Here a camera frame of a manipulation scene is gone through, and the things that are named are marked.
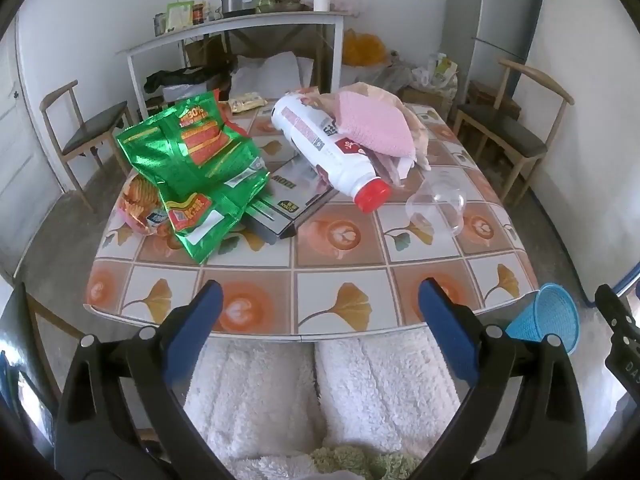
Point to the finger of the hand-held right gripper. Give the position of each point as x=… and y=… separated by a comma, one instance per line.
x=622, y=340

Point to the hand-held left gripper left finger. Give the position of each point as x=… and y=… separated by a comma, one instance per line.
x=197, y=315

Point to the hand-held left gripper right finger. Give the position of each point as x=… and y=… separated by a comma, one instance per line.
x=445, y=320

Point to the blue mesh wastebasket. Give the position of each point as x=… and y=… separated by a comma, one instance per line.
x=545, y=320

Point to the pink blue snack bag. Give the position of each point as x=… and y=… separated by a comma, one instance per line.
x=137, y=205

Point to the green snack bag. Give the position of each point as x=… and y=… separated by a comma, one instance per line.
x=200, y=150

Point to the white bottle red cap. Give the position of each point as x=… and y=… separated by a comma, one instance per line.
x=320, y=145

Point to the clear plastic cup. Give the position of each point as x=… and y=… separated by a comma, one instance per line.
x=450, y=210

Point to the tile pattern tablecloth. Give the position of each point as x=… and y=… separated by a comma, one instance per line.
x=350, y=260

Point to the black flat box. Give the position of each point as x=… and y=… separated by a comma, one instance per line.
x=280, y=220

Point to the green fleece cloth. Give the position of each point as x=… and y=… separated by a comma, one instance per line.
x=360, y=465

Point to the wooden chair dark seat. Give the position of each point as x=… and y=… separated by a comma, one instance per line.
x=505, y=132
x=90, y=127

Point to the pink knitted cloth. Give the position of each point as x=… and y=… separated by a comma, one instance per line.
x=370, y=120

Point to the yellow snack packet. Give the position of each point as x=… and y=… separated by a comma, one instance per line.
x=247, y=101

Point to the cardboard box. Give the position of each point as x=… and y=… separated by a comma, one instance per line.
x=430, y=97

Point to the brown wooden stool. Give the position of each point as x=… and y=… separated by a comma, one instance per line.
x=487, y=95

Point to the white door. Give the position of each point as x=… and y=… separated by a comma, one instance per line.
x=25, y=160

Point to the black cloth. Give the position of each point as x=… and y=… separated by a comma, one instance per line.
x=185, y=79

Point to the white plastic bag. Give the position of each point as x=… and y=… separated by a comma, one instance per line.
x=435, y=74

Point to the crumpled white paper sheet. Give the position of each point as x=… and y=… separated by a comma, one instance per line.
x=270, y=72

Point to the yellow plastic bag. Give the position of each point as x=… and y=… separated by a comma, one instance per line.
x=365, y=49

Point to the white side table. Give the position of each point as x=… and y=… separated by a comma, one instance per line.
x=250, y=22

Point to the green food packet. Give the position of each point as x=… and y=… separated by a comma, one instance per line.
x=179, y=15

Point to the dark sauce bottle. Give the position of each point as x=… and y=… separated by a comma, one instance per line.
x=198, y=14

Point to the grey refrigerator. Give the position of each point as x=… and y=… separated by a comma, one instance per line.
x=505, y=10

